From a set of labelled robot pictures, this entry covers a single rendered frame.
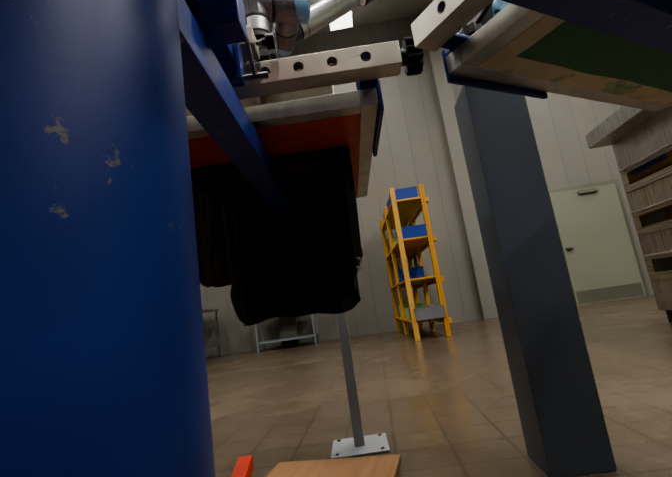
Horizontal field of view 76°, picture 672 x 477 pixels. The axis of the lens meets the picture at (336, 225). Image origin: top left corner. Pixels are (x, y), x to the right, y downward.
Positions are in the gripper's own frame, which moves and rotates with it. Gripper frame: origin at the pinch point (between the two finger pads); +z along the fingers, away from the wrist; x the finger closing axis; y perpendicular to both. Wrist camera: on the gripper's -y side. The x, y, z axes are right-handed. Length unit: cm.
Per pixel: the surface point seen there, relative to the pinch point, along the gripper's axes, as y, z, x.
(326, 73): 18.6, 9.8, -27.6
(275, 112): 6.6, 12.3, -19.5
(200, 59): 3, 22, -57
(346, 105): 22.0, 13.2, -19.5
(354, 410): 11, 95, 74
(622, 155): 293, -47, 297
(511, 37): 51, 14, -37
